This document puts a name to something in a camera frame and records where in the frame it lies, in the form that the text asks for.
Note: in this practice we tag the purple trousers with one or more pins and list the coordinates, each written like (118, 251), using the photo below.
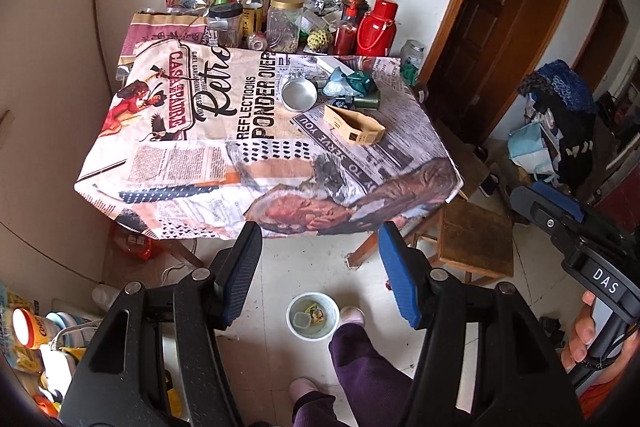
(365, 367)

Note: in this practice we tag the yellow lidded tub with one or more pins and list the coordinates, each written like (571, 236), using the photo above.
(35, 329)

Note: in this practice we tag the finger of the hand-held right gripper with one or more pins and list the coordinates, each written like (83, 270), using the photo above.
(557, 198)
(542, 217)

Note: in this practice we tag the white plastic bucket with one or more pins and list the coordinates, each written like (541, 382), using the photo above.
(312, 324)

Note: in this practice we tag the round metal tin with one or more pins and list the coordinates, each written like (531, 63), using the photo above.
(299, 94)

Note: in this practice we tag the green custard apple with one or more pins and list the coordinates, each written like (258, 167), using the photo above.
(318, 42)

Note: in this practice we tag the person's right hand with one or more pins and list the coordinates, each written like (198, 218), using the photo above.
(582, 332)

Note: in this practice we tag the dark green bottle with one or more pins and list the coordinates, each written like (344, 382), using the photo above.
(365, 101)

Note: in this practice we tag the red sauce squeeze bottle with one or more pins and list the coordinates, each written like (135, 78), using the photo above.
(346, 32)

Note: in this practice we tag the light blue plastic wrapper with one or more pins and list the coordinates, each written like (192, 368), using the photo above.
(336, 83)

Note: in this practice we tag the light blue bag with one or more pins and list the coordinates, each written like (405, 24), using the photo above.
(530, 149)

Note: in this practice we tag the red thermos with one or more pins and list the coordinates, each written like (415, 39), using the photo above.
(375, 29)

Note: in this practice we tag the dark wooden door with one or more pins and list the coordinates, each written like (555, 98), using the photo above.
(500, 17)
(602, 32)

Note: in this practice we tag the green foil packet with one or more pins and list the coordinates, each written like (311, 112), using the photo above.
(364, 82)

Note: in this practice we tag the red plastic bag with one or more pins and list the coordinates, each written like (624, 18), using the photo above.
(132, 244)

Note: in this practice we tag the wooden stool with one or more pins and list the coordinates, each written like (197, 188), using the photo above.
(475, 242)

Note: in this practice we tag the clear jar with black lid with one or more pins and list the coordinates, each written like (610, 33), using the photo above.
(225, 24)

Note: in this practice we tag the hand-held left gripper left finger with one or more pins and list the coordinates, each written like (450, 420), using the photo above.
(240, 277)

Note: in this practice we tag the white plastic bottle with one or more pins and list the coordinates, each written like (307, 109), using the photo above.
(106, 297)

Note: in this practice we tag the pink slipper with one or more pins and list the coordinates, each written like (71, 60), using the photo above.
(302, 388)
(352, 316)

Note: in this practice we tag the plastic jar with gold lid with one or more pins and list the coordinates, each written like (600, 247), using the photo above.
(285, 24)

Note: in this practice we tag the soy sauce bottle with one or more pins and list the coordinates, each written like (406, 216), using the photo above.
(252, 7)

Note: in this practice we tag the pile of dark clothes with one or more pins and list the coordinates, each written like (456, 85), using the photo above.
(570, 122)

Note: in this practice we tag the dark red cabinet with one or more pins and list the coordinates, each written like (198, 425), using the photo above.
(620, 199)

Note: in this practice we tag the silver foil bag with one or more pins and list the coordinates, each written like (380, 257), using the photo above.
(327, 3)

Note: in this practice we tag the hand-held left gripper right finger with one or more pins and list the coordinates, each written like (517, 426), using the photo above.
(400, 277)

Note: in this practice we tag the printed tablecloth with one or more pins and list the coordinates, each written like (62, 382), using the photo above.
(200, 157)

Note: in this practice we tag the brown cardboard box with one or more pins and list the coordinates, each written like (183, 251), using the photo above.
(357, 129)

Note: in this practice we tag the small glass jar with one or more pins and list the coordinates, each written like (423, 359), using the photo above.
(257, 42)

